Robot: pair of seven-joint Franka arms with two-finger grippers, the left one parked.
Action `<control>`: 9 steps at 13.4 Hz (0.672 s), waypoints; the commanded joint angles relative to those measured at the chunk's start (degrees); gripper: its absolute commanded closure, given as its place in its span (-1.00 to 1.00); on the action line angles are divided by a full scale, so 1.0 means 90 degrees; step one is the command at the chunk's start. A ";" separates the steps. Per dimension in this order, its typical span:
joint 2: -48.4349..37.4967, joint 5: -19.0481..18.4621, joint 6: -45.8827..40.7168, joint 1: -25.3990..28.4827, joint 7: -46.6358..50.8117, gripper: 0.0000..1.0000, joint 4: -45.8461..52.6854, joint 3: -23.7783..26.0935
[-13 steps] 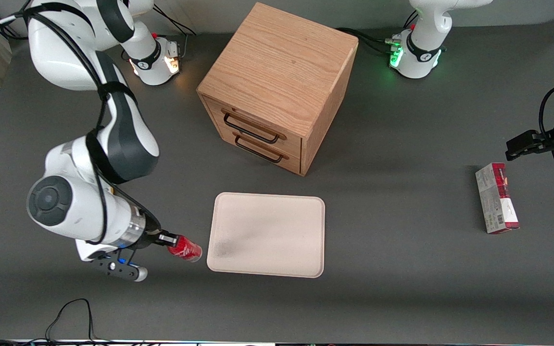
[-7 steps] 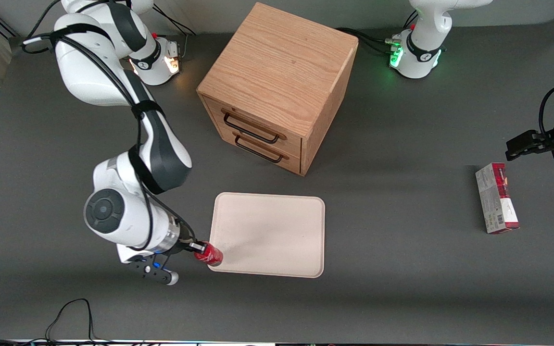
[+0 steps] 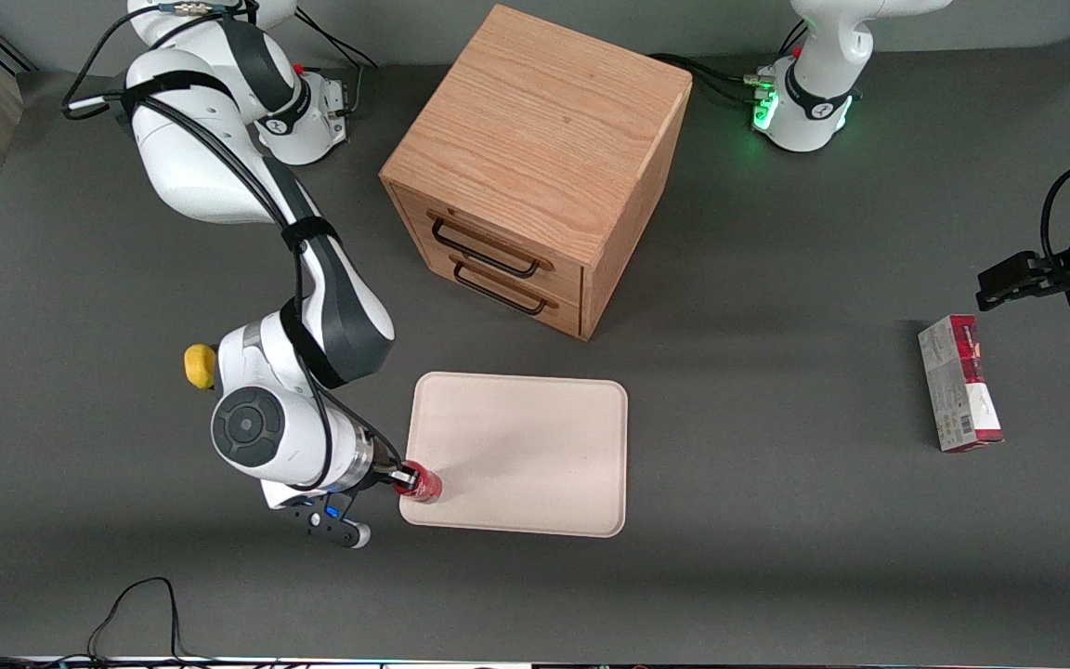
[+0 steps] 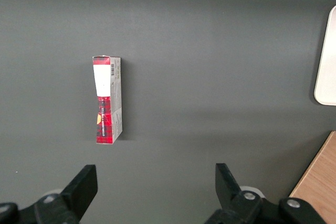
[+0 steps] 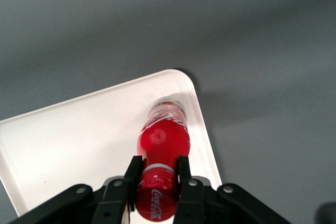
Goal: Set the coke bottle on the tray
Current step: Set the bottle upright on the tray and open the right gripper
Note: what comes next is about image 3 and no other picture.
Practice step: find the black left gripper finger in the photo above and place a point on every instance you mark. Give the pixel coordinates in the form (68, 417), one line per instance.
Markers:
(1011, 269)
(1018, 291)

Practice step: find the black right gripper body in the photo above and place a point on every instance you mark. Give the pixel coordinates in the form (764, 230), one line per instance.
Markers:
(384, 473)

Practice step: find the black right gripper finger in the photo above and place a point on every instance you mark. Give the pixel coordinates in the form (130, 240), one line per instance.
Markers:
(405, 470)
(405, 483)

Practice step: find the red coke bottle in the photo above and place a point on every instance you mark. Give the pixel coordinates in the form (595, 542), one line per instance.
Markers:
(428, 488)

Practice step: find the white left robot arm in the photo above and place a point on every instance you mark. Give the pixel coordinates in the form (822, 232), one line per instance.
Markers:
(814, 102)

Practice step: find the beige rectangular plastic tray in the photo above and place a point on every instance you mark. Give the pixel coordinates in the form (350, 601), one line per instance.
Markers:
(526, 455)

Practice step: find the grey and red carton box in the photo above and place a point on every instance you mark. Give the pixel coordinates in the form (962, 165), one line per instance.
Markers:
(958, 390)

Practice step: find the yellow lemon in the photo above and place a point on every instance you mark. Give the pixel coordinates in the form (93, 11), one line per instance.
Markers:
(199, 367)

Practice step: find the oak wooden drawer cabinet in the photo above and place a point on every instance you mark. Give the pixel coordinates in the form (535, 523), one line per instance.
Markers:
(544, 121)

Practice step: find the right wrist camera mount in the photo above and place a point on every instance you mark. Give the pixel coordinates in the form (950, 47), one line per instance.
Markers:
(360, 534)

